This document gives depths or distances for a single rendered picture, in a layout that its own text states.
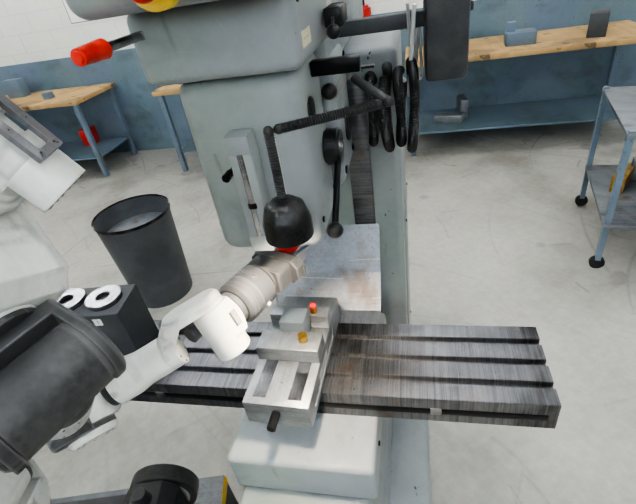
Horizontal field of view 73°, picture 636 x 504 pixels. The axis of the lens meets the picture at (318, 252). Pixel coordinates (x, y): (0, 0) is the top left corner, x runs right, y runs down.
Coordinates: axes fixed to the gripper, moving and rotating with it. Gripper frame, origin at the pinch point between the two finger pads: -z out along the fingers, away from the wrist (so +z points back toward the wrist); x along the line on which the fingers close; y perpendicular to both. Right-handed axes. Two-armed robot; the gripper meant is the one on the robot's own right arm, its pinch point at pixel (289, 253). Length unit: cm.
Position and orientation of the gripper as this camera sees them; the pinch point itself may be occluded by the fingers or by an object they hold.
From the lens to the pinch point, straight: 92.9
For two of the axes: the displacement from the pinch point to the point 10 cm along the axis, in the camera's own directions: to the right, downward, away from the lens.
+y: 1.3, 8.2, 5.5
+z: -5.2, 5.3, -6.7
